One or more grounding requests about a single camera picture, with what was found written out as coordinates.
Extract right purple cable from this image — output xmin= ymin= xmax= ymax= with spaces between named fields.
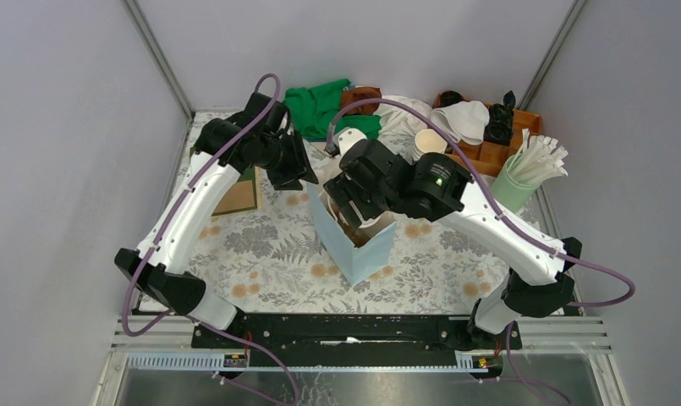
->
xmin=326 ymin=97 xmax=637 ymax=404

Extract green straw holder cup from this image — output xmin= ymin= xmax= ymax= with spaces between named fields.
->
xmin=491 ymin=156 xmax=540 ymax=213

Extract green cloth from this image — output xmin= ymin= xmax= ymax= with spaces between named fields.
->
xmin=283 ymin=79 xmax=382 ymax=140

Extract green paper bag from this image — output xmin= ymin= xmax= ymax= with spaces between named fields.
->
xmin=183 ymin=147 xmax=261 ymax=219

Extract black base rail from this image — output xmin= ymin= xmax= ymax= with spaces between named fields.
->
xmin=191 ymin=313 xmax=522 ymax=369

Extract brown cloth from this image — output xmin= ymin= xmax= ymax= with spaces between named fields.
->
xmin=340 ymin=86 xmax=382 ymax=116

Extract white wrapped straws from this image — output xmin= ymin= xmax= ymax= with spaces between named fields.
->
xmin=508 ymin=129 xmax=568 ymax=185

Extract wooden compartment tray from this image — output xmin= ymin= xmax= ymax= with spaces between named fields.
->
xmin=432 ymin=91 xmax=542 ymax=176

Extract white paper coffee cup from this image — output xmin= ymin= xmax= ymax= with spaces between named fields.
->
xmin=326 ymin=195 xmax=380 ymax=229

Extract stack of paper cups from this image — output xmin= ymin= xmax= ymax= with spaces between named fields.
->
xmin=411 ymin=129 xmax=448 ymax=162

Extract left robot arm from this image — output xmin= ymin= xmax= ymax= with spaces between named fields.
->
xmin=114 ymin=92 xmax=318 ymax=348

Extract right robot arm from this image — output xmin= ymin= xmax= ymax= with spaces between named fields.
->
xmin=323 ymin=129 xmax=579 ymax=348

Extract white cloth on tray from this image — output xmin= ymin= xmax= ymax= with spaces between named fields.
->
xmin=429 ymin=101 xmax=490 ymax=145

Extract light blue paper bag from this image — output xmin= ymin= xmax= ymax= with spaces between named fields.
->
xmin=307 ymin=184 xmax=397 ymax=286

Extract black plastic bags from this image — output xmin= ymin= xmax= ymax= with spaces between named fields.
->
xmin=484 ymin=91 xmax=516 ymax=146

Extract cardboard cup carrier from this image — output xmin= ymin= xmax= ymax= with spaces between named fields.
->
xmin=339 ymin=222 xmax=372 ymax=248

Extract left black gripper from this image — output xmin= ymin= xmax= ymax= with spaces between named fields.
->
xmin=258 ymin=129 xmax=319 ymax=190

